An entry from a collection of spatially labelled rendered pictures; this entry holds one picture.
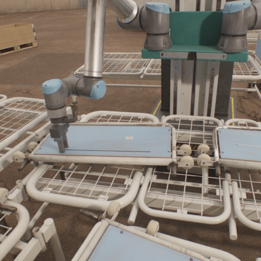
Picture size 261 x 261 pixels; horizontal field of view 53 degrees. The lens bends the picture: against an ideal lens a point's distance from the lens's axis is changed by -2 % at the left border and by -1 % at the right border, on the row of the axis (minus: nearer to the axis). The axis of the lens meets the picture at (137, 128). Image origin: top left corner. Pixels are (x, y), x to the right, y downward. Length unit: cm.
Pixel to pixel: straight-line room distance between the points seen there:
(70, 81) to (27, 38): 614
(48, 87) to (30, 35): 626
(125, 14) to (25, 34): 580
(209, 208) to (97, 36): 90
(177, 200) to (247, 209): 29
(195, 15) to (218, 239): 137
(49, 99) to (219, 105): 140
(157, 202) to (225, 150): 42
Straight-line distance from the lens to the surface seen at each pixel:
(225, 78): 213
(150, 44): 175
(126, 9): 170
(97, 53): 124
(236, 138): 147
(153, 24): 173
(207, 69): 195
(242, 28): 170
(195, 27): 185
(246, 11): 170
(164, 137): 143
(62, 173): 162
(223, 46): 172
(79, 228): 175
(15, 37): 725
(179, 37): 187
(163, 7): 173
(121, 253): 88
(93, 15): 125
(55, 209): 191
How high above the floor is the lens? 130
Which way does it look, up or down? 29 degrees down
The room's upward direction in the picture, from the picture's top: 3 degrees counter-clockwise
